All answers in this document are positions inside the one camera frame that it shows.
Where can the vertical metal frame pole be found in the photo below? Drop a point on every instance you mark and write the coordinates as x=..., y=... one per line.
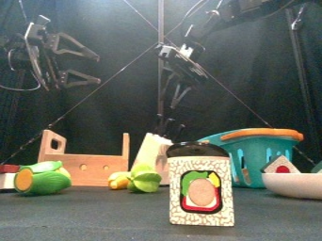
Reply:
x=160, y=19

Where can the black toy pot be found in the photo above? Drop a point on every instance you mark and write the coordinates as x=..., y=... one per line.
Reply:
x=196, y=149

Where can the white toy sushi roll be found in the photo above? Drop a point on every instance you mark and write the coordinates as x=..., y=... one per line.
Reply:
x=200, y=216

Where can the wooden toy crate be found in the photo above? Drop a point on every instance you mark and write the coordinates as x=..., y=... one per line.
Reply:
x=83, y=166

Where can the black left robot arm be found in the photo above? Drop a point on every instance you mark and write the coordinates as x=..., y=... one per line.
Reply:
x=10, y=53

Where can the white triangular toy rice ball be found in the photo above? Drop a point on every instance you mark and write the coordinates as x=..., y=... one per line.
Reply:
x=279, y=166

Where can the green toy vegetable yellow end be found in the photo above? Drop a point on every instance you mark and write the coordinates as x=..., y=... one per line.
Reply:
x=41, y=183

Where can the thin metal frame rod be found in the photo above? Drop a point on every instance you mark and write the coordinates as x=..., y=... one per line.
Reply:
x=303, y=88

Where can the light green toy vegetable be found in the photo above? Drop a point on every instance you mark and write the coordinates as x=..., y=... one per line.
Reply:
x=144, y=182

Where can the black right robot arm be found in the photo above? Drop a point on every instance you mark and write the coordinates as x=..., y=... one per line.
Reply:
x=255, y=6

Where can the white bowl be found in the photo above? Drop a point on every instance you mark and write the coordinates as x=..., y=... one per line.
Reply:
x=292, y=185

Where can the red white toy sushi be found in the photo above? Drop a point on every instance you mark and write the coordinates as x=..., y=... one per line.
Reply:
x=6, y=179

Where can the teal basket orange rim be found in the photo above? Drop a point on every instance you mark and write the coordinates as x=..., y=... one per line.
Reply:
x=255, y=150

